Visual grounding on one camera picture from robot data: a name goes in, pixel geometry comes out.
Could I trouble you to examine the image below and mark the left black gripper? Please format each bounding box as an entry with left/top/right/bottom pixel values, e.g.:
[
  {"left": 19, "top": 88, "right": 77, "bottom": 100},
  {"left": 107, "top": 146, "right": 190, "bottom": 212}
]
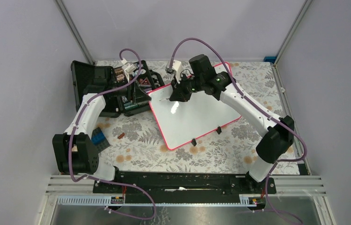
[{"left": 107, "top": 74, "right": 151, "bottom": 103}]

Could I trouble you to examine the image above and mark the black poker chip case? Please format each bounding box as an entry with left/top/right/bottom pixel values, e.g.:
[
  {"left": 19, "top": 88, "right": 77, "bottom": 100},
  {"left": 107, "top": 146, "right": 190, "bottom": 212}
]
[{"left": 71, "top": 60, "right": 164, "bottom": 118}]

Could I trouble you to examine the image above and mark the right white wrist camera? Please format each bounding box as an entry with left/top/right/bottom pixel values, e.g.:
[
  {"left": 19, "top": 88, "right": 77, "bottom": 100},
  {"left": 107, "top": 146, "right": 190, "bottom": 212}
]
[{"left": 165, "top": 60, "right": 183, "bottom": 83}]

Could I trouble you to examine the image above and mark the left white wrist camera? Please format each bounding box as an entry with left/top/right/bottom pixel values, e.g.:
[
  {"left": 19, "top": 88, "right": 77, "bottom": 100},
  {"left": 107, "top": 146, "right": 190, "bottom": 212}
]
[{"left": 121, "top": 60, "right": 140, "bottom": 82}]

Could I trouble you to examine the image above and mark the white slotted cable duct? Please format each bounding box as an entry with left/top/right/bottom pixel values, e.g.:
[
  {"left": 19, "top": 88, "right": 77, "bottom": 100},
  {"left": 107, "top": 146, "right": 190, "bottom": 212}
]
[{"left": 57, "top": 195, "right": 257, "bottom": 207}]

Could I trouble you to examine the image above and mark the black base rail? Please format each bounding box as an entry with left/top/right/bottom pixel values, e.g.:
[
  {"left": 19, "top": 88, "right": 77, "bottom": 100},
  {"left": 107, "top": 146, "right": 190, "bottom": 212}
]
[{"left": 93, "top": 171, "right": 277, "bottom": 203}]

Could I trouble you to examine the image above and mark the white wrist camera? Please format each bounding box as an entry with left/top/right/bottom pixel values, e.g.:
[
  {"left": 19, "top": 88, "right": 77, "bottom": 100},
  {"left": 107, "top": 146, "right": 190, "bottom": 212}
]
[
  {"left": 165, "top": 60, "right": 183, "bottom": 83},
  {"left": 121, "top": 60, "right": 140, "bottom": 82}
]

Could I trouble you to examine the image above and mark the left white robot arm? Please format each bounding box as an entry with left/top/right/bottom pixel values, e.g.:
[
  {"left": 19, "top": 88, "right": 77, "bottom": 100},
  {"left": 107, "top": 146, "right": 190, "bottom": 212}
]
[{"left": 53, "top": 61, "right": 144, "bottom": 193}]

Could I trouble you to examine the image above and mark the blue corner bracket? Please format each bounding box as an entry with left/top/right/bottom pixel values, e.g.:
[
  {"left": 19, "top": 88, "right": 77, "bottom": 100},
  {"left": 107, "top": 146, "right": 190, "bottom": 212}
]
[{"left": 263, "top": 56, "right": 277, "bottom": 64}]

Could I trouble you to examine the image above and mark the floral patterned table mat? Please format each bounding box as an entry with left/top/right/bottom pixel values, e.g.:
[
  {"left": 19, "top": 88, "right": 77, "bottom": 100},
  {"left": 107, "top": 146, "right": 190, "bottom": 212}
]
[{"left": 95, "top": 62, "right": 286, "bottom": 174}]

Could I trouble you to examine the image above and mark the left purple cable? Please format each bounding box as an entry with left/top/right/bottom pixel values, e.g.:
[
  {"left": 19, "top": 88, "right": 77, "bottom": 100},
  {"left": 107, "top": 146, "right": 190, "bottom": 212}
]
[{"left": 68, "top": 48, "right": 158, "bottom": 220}]

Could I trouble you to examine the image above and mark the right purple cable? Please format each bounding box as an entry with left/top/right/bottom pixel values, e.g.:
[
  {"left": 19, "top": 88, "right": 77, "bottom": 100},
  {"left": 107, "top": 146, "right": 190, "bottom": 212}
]
[{"left": 168, "top": 37, "right": 308, "bottom": 225}]

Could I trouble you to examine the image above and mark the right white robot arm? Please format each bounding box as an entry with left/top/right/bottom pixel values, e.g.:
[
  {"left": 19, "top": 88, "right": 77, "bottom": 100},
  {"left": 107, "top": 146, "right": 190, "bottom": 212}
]
[{"left": 166, "top": 54, "right": 295, "bottom": 193}]

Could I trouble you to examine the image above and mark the pink framed whiteboard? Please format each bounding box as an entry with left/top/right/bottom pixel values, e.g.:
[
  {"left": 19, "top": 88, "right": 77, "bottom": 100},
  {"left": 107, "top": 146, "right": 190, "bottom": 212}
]
[{"left": 148, "top": 62, "right": 242, "bottom": 151}]

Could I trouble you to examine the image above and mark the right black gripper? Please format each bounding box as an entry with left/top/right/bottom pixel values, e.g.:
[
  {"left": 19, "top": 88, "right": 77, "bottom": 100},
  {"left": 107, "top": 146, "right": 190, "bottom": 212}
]
[{"left": 169, "top": 72, "right": 204, "bottom": 103}]

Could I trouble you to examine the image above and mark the purple cable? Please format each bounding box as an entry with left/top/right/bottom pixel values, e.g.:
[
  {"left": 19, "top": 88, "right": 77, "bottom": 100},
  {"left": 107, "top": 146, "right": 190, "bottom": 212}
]
[
  {"left": 168, "top": 37, "right": 308, "bottom": 225},
  {"left": 68, "top": 48, "right": 158, "bottom": 220}
]

